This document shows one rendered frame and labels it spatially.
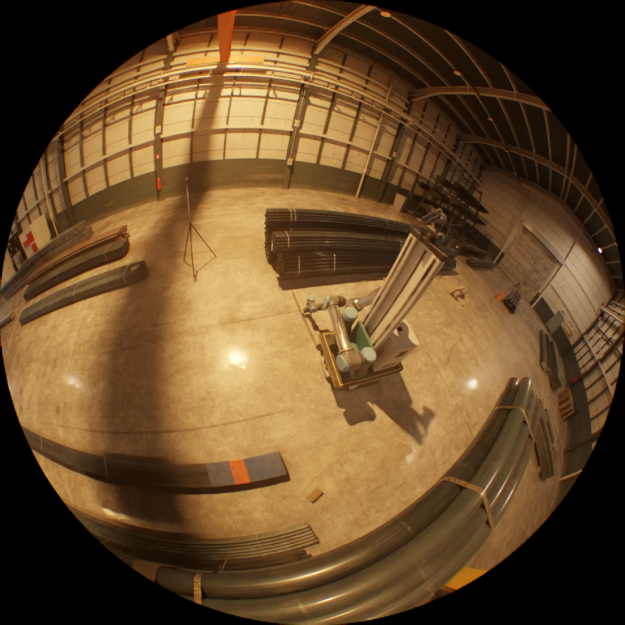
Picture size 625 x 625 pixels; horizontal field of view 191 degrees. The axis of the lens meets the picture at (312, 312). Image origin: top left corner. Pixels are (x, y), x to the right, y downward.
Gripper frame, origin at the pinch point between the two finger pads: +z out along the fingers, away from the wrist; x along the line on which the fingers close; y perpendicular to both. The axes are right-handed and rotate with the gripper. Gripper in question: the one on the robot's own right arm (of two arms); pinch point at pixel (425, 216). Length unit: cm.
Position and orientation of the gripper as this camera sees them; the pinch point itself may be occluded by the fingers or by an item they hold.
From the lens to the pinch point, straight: 133.7
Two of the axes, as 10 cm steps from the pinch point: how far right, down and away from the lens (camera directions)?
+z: -8.4, 3.3, -4.4
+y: 3.6, 9.3, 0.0
